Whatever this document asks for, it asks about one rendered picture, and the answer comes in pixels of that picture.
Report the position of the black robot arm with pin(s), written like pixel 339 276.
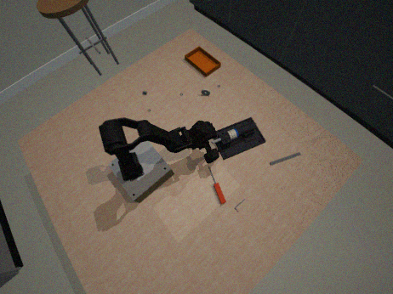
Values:
pixel 115 143

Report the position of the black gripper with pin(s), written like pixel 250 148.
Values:
pixel 211 155

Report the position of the red-handled screwdriver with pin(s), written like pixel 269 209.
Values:
pixel 218 190

